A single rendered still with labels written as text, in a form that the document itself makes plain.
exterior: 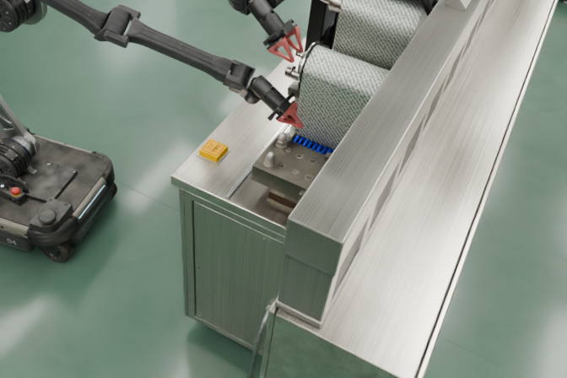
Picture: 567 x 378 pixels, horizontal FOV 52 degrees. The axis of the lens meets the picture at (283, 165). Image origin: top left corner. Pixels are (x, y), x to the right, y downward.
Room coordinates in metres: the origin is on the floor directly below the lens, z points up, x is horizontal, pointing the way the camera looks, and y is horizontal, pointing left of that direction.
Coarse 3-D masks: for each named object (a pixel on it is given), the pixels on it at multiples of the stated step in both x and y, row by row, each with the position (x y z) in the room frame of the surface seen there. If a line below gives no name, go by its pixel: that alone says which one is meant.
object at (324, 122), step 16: (304, 96) 1.38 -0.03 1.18; (304, 112) 1.38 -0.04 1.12; (320, 112) 1.36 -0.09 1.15; (336, 112) 1.34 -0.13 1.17; (352, 112) 1.32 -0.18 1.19; (304, 128) 1.38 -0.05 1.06; (320, 128) 1.36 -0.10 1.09; (336, 128) 1.34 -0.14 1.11; (320, 144) 1.35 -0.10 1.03; (336, 144) 1.33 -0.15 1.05
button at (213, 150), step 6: (210, 138) 1.43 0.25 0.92; (204, 144) 1.40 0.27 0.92; (210, 144) 1.40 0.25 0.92; (216, 144) 1.40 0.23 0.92; (222, 144) 1.41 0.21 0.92; (204, 150) 1.37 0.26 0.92; (210, 150) 1.37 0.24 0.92; (216, 150) 1.37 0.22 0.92; (222, 150) 1.38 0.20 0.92; (204, 156) 1.36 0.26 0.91; (210, 156) 1.35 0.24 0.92; (216, 156) 1.35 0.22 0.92; (222, 156) 1.37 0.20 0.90; (216, 162) 1.34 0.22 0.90
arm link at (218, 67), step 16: (112, 32) 1.41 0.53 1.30; (128, 32) 1.42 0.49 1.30; (144, 32) 1.43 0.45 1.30; (160, 32) 1.45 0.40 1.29; (160, 48) 1.42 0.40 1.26; (176, 48) 1.43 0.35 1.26; (192, 48) 1.44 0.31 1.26; (192, 64) 1.43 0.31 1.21; (208, 64) 1.42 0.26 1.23; (224, 64) 1.43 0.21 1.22; (240, 64) 1.45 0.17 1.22; (224, 80) 1.41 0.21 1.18; (240, 80) 1.41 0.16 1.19
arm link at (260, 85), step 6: (252, 78) 1.45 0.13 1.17; (258, 78) 1.43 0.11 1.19; (264, 78) 1.44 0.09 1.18; (252, 84) 1.42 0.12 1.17; (258, 84) 1.42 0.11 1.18; (264, 84) 1.42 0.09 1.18; (270, 84) 1.43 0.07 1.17; (252, 90) 1.42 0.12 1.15; (258, 90) 1.41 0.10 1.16; (264, 90) 1.41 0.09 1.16; (258, 96) 1.41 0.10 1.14
